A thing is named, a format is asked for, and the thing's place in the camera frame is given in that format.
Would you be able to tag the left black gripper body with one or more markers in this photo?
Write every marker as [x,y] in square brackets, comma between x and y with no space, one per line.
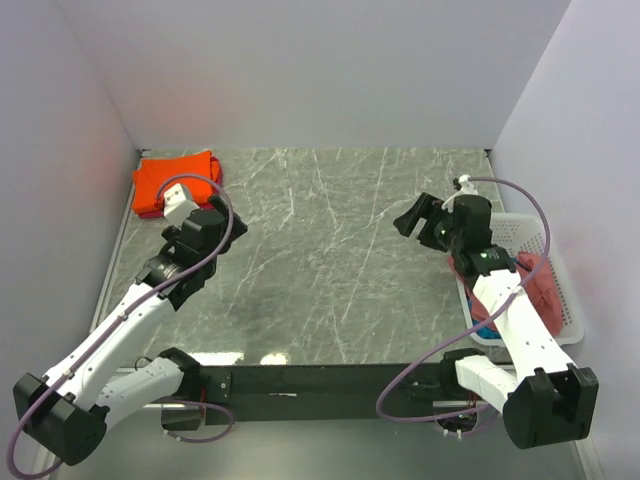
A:
[172,234]

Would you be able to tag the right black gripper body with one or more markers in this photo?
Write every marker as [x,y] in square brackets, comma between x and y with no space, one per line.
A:
[446,236]

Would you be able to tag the salmon pink t shirt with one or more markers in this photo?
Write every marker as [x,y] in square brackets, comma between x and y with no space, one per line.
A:
[541,291]

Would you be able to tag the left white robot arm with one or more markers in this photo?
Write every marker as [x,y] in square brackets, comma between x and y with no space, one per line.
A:
[74,404]

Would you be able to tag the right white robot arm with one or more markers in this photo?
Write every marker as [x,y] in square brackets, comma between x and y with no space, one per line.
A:
[548,399]

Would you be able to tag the folded magenta t shirt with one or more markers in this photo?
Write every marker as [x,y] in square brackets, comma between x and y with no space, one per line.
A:
[153,172]

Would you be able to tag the folded orange t shirt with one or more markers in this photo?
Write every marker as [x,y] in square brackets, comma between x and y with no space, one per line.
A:
[199,189]

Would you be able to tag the blue t shirt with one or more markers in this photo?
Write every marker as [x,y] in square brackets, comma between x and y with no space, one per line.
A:
[487,332]

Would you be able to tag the black base beam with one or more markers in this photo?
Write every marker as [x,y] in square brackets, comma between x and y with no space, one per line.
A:
[324,392]

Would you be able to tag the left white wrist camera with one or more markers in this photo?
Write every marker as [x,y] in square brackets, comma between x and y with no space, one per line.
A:
[178,204]

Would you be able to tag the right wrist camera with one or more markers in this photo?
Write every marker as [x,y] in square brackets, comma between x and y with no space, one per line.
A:
[462,186]

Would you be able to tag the aluminium rail frame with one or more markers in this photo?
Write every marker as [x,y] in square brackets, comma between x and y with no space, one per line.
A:
[180,422]

